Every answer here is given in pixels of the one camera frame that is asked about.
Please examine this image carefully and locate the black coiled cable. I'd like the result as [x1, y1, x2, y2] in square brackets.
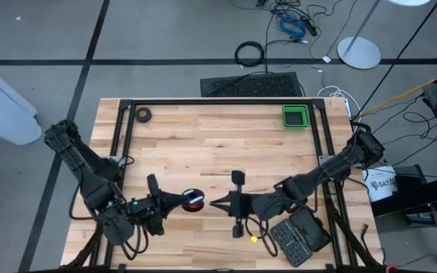
[234, 40, 266, 68]

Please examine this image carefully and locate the black keyboard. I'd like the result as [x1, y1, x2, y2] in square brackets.
[200, 71, 303, 98]

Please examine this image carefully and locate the black aluminium frame rail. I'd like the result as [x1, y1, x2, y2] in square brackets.
[311, 99, 356, 266]
[89, 99, 135, 266]

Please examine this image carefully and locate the black cord spool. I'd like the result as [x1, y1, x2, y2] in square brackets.
[181, 188, 206, 213]

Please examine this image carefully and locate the yellow floor cable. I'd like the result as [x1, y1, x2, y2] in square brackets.
[360, 64, 437, 117]

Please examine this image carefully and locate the black diagonal frame brace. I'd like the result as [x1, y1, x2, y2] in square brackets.
[332, 204, 385, 268]
[64, 223, 104, 268]

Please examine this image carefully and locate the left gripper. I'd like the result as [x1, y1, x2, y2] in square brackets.
[129, 173, 190, 237]

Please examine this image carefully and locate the black box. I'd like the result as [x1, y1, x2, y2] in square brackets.
[392, 165, 428, 194]

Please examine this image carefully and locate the black table edge rail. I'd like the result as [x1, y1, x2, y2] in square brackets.
[118, 98, 325, 108]

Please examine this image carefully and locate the black tape roll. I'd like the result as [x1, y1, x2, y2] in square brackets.
[134, 107, 152, 124]

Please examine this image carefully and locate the black side desk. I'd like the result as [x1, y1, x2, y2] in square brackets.
[369, 170, 437, 262]

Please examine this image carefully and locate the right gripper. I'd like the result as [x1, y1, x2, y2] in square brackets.
[209, 170, 254, 239]

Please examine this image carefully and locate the black power strip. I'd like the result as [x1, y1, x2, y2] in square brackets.
[301, 14, 319, 37]

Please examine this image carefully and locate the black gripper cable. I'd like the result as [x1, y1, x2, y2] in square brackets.
[244, 215, 279, 258]

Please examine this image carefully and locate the green collapsible container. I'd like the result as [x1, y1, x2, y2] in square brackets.
[281, 105, 310, 130]

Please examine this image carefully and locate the blue coiled cable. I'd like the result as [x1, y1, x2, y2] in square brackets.
[278, 12, 307, 39]

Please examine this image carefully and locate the white plastic bin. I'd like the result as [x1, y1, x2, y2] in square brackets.
[0, 52, 43, 146]

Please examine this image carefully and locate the white cable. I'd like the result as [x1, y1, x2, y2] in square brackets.
[316, 86, 353, 118]

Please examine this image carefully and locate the grey screwdriver handle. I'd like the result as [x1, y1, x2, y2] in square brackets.
[285, 221, 313, 251]

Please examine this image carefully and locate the thin black slanted strut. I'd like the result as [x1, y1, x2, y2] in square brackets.
[353, 0, 437, 121]

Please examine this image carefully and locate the black screwdriver bit case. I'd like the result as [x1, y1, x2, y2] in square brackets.
[269, 206, 332, 268]

